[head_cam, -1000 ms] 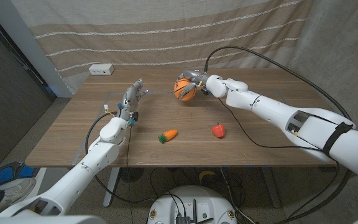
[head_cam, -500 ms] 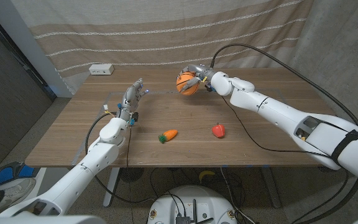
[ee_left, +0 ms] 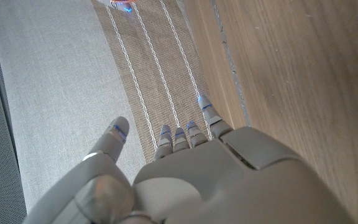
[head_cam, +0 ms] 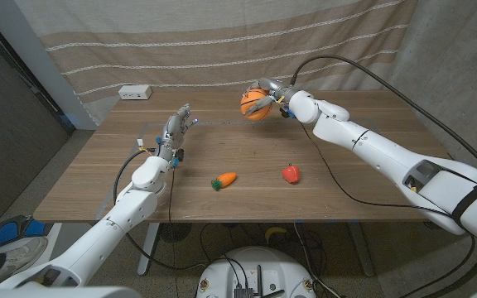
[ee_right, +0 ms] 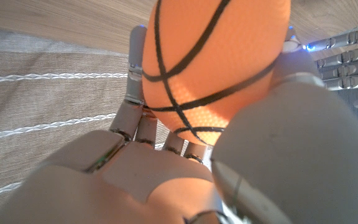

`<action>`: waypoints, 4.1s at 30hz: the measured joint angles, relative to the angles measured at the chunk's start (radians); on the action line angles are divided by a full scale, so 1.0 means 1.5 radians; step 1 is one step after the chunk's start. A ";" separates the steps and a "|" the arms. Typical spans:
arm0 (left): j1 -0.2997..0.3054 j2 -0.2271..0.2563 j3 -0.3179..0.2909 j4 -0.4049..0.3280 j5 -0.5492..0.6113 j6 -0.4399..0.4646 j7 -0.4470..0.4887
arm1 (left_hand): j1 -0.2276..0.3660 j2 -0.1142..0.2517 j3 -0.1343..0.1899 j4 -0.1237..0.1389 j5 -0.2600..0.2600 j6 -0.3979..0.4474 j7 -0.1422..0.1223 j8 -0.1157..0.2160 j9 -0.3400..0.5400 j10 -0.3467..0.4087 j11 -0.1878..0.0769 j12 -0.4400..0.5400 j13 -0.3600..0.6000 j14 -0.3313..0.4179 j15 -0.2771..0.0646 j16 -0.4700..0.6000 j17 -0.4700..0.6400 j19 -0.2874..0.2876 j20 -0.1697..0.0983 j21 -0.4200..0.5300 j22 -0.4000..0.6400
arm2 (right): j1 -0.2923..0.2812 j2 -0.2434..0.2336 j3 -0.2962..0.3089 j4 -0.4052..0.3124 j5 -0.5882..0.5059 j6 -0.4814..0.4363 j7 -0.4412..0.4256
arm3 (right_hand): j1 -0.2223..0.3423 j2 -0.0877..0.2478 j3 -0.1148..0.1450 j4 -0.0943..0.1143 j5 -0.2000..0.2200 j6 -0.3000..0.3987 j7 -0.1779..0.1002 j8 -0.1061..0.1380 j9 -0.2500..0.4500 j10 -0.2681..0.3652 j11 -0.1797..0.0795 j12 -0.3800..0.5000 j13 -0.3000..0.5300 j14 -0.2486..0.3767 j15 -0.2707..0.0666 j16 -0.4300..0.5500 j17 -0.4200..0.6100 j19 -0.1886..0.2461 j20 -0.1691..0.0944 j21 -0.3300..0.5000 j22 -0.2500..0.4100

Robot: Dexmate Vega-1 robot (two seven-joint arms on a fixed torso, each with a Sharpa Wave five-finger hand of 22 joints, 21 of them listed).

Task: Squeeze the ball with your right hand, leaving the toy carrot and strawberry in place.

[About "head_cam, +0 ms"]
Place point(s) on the grey table leg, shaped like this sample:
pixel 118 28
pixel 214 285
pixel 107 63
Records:
pixel 362 252

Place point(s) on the blue and black foot pedal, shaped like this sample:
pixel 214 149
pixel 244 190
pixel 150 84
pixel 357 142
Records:
pixel 6 232

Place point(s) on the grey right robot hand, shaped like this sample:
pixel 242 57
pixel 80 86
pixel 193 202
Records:
pixel 282 92

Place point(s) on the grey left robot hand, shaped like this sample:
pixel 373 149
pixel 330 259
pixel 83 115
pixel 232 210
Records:
pixel 172 130

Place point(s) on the white table leg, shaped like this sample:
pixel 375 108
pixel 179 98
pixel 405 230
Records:
pixel 147 248

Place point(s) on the yellow banana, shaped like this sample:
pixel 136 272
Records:
pixel 275 232

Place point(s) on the pale corner post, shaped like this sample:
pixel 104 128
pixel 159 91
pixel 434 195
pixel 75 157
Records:
pixel 44 70

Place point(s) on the beige striped cloth backdrop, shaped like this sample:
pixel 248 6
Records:
pixel 222 41

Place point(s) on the white power strip box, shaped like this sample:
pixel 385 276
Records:
pixel 135 92

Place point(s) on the orange mini basketball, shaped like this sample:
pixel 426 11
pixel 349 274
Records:
pixel 250 101

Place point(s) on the black round floor fan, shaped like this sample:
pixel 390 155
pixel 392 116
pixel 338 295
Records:
pixel 175 232

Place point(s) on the grey white sneaker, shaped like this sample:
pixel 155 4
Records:
pixel 25 256

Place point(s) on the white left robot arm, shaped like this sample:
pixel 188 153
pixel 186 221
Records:
pixel 131 207

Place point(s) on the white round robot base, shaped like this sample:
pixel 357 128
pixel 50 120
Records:
pixel 263 265

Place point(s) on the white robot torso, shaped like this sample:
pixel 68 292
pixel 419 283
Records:
pixel 56 293

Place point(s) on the red toy pepper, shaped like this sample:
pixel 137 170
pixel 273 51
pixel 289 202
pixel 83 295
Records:
pixel 291 174

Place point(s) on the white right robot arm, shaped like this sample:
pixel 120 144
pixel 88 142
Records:
pixel 387 155

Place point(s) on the orange toy carrot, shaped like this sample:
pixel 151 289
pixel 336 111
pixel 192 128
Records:
pixel 227 179

